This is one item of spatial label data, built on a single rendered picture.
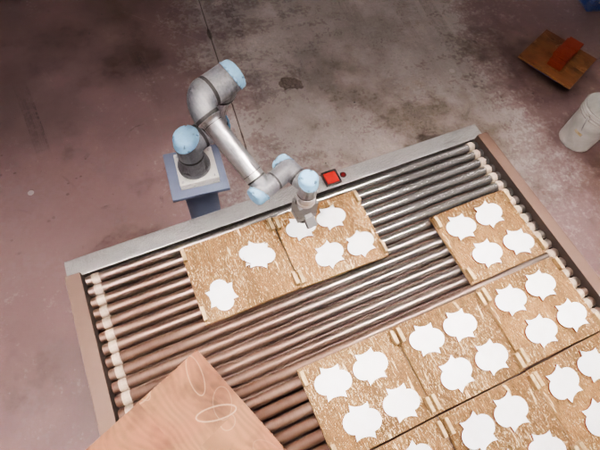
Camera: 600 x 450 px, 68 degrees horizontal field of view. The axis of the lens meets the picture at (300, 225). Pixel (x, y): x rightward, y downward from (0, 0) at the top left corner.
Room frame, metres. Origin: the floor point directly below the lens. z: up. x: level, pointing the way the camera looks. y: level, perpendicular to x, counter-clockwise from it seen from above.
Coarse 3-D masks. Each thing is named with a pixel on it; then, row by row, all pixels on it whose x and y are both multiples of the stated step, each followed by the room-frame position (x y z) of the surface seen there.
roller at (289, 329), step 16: (528, 224) 1.11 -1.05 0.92; (448, 256) 0.89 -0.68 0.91; (416, 272) 0.78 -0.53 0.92; (432, 272) 0.80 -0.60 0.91; (384, 288) 0.68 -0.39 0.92; (336, 304) 0.58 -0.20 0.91; (352, 304) 0.59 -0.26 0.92; (304, 320) 0.50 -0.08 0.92; (320, 320) 0.51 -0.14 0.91; (272, 336) 0.42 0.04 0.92; (224, 352) 0.33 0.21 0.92; (240, 352) 0.34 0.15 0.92; (144, 384) 0.17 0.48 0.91; (128, 400) 0.11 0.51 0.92
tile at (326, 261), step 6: (324, 246) 0.82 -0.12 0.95; (330, 246) 0.83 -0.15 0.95; (336, 246) 0.83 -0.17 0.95; (342, 246) 0.84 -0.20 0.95; (318, 252) 0.79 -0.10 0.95; (324, 252) 0.80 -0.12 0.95; (330, 252) 0.80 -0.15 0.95; (336, 252) 0.81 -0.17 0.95; (342, 252) 0.81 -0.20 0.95; (318, 258) 0.76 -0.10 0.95; (324, 258) 0.77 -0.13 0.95; (330, 258) 0.77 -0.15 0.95; (336, 258) 0.78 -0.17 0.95; (342, 258) 0.78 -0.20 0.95; (318, 264) 0.74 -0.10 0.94; (324, 264) 0.74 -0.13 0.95; (330, 264) 0.74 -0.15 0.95
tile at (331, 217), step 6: (324, 210) 1.00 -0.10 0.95; (330, 210) 1.01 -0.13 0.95; (336, 210) 1.01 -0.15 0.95; (342, 210) 1.02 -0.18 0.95; (318, 216) 0.97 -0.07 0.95; (324, 216) 0.97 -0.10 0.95; (330, 216) 0.97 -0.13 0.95; (336, 216) 0.98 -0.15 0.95; (342, 216) 0.98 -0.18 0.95; (318, 222) 0.93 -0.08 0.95; (324, 222) 0.94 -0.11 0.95; (330, 222) 0.94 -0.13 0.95; (336, 222) 0.95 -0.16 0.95; (330, 228) 0.92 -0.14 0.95
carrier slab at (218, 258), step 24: (216, 240) 0.78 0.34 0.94; (240, 240) 0.79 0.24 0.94; (264, 240) 0.81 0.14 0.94; (192, 264) 0.65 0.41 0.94; (216, 264) 0.67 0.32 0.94; (240, 264) 0.68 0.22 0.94; (288, 264) 0.72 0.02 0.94; (240, 288) 0.58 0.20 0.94; (264, 288) 0.60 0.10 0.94; (288, 288) 0.61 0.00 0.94; (216, 312) 0.47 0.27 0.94
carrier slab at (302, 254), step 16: (352, 192) 1.12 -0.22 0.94; (320, 208) 1.01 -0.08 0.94; (352, 208) 1.04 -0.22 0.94; (352, 224) 0.96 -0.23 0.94; (368, 224) 0.97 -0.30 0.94; (288, 240) 0.83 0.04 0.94; (304, 240) 0.84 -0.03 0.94; (320, 240) 0.85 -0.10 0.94; (336, 240) 0.87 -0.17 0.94; (288, 256) 0.76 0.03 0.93; (304, 256) 0.77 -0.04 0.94; (352, 256) 0.80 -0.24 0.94; (368, 256) 0.81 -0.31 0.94; (384, 256) 0.83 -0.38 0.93; (304, 272) 0.69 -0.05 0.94; (320, 272) 0.70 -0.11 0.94; (336, 272) 0.72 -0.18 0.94
